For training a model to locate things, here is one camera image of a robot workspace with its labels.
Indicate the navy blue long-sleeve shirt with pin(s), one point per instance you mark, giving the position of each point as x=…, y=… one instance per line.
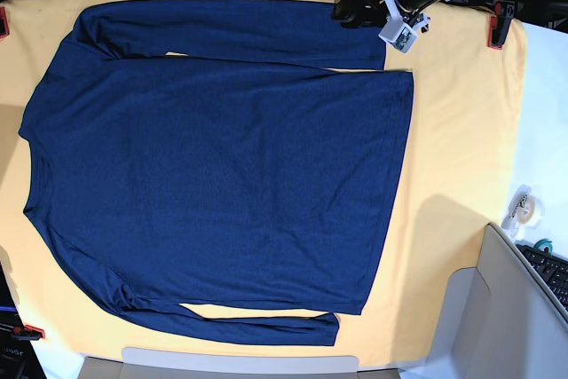
x=219, y=169

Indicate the red clamp top right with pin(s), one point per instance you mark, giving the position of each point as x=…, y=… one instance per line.
x=503, y=15

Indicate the red clamp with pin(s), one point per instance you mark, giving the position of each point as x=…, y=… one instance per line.
x=27, y=333
x=503, y=15
x=4, y=27

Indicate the clear tape dispenser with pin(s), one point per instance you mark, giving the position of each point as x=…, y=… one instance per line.
x=525, y=211

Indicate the green tape roll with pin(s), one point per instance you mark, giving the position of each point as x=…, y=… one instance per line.
x=544, y=245

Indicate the black keyboard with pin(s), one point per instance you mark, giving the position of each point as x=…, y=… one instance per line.
x=552, y=269

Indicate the red clamp top left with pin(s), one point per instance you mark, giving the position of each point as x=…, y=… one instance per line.
x=4, y=27

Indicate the grey cardboard box right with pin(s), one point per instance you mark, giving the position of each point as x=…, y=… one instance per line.
x=499, y=320

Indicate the grey cardboard box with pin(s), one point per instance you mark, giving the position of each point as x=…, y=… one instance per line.
x=144, y=363
x=499, y=320

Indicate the grey cardboard box bottom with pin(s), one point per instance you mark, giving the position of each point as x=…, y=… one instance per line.
x=144, y=363

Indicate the red clamp bottom left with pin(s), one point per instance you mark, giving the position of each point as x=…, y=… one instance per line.
x=27, y=333

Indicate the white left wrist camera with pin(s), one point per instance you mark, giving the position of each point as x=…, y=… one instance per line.
x=398, y=35

